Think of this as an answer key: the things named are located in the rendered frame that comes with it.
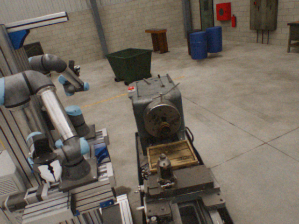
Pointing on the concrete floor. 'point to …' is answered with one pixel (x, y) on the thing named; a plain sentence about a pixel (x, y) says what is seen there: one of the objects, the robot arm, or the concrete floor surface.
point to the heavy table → (159, 39)
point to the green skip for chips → (131, 65)
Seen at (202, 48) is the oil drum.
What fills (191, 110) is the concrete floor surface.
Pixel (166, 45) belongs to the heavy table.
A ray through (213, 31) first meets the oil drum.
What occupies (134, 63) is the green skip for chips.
